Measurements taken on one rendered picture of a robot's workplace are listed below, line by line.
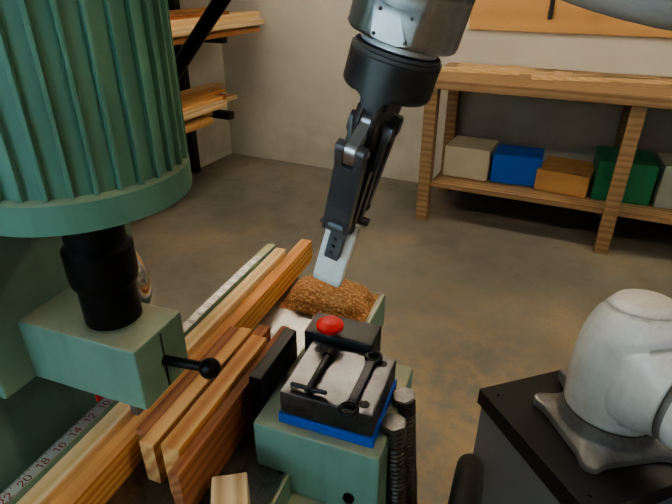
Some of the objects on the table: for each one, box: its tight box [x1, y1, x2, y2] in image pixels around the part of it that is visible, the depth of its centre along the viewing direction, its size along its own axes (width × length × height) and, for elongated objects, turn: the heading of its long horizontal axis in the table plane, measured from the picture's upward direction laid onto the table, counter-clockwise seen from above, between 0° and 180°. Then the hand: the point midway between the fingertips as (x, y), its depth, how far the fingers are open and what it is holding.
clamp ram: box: [249, 328, 297, 424], centre depth 58 cm, size 9×8×9 cm
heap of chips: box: [278, 275, 380, 322], centre depth 82 cm, size 9×14×4 cm, turn 70°
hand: (336, 252), depth 52 cm, fingers closed
